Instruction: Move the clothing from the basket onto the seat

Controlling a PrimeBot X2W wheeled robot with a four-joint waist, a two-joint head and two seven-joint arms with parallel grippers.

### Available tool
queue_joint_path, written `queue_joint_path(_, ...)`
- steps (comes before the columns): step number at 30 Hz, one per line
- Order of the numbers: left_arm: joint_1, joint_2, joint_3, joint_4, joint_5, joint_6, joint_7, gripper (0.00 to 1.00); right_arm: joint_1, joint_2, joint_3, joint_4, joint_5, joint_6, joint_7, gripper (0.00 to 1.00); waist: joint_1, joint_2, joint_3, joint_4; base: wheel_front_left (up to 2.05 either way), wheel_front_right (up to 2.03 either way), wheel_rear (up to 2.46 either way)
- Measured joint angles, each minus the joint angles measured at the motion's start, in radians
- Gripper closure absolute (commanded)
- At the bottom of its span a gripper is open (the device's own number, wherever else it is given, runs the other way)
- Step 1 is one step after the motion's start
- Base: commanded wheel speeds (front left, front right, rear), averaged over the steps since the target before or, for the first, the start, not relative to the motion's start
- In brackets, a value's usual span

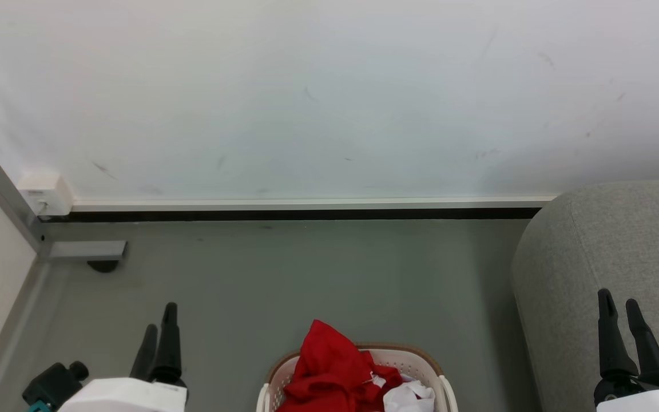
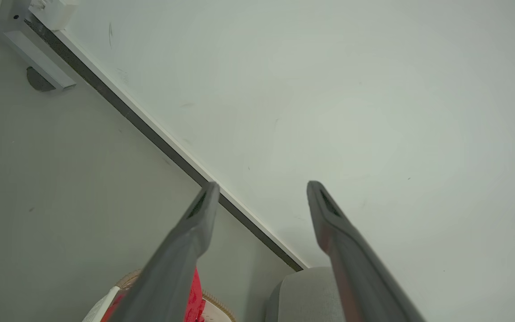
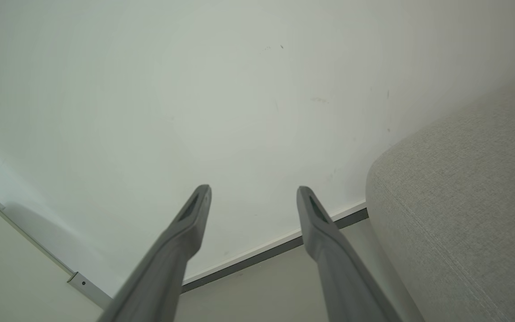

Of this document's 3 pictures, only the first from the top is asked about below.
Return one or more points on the grey fabric sofa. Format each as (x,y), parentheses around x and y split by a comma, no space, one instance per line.
(592,252)

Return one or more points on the white wall box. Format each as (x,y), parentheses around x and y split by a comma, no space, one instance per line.
(46,191)

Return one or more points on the red garment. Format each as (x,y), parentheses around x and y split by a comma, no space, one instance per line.
(329,372)

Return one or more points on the white and black baseboard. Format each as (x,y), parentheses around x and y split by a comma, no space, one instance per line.
(306,206)

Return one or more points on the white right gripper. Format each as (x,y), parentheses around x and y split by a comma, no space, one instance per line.
(644,400)

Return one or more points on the black round foot pad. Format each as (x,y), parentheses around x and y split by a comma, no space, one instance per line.
(103,266)

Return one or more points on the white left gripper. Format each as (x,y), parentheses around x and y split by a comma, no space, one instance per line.
(123,397)

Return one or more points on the white perforated laundry basket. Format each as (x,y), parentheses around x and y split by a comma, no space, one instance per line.
(415,360)

